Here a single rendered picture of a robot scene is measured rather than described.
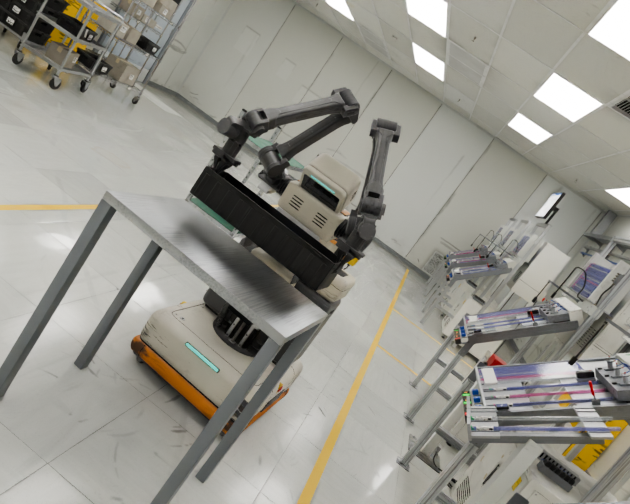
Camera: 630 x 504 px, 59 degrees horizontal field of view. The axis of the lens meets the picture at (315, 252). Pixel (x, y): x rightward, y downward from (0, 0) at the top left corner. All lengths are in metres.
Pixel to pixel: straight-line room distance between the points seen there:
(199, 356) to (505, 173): 9.46
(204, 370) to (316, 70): 9.84
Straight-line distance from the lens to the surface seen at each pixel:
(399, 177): 11.27
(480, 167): 11.29
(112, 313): 2.29
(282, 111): 2.03
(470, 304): 7.24
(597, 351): 4.12
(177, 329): 2.47
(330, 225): 2.22
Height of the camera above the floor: 1.32
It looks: 11 degrees down
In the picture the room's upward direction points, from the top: 35 degrees clockwise
